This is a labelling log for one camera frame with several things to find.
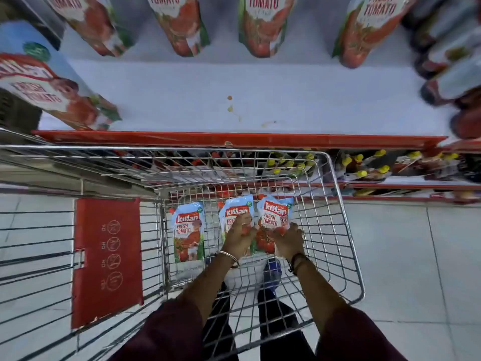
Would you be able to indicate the person's right hand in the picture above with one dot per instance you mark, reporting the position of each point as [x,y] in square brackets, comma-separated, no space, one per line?
[289,242]

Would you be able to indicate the person's left hand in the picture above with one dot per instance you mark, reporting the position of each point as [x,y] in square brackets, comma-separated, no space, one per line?
[238,236]

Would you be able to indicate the red edged white shelf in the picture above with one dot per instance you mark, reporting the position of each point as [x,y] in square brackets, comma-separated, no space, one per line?
[263,90]

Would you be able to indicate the Kissan pouches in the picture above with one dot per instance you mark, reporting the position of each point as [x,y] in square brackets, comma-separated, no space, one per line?
[56,82]

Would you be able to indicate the person's right forearm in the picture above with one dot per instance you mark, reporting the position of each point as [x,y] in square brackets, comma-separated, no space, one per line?
[315,289]

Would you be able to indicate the person's left forearm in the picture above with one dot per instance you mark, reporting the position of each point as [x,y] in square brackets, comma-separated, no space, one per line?
[210,281]

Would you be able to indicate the person's black trousers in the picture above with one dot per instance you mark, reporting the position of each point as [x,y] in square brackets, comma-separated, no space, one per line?
[278,319]

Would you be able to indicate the person's maroon right sleeve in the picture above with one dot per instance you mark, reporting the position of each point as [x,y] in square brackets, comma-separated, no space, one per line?
[357,338]

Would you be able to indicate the person's maroon sleeve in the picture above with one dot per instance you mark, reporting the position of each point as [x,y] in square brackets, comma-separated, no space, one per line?
[357,338]
[161,334]

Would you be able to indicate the person's maroon left sleeve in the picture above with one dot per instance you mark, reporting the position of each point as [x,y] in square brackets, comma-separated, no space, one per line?
[161,334]

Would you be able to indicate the black wrist bands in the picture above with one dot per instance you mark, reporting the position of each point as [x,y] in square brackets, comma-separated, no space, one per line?
[297,259]

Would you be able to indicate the silver bangle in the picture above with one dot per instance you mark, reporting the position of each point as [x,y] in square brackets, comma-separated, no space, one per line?
[228,255]

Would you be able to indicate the blue shoe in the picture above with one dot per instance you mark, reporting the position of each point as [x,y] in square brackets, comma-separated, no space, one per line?
[272,274]

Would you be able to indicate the row of red capped bottles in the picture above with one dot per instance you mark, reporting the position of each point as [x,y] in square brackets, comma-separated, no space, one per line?
[216,155]

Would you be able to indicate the row of yellow capped bottles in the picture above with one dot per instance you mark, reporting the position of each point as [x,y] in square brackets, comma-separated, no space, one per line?
[383,169]

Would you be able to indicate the pile of dark red packets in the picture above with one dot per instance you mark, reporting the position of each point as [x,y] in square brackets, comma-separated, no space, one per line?
[447,82]

